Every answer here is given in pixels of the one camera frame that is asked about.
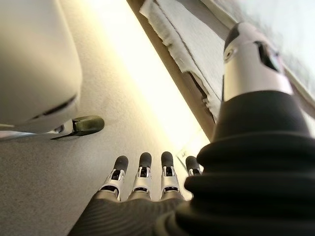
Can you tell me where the brown bed frame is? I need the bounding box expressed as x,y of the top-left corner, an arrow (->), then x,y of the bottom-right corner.
126,0 -> 217,142

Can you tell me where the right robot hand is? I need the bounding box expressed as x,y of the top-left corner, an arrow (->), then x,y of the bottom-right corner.
68,21 -> 315,236

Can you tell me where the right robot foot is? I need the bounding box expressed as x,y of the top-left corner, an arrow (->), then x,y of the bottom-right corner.
59,115 -> 105,138

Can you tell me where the white bed sheet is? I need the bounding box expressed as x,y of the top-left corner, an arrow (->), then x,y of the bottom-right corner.
139,0 -> 223,123

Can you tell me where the right robot leg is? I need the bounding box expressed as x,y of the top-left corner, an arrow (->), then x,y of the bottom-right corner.
0,0 -> 83,135

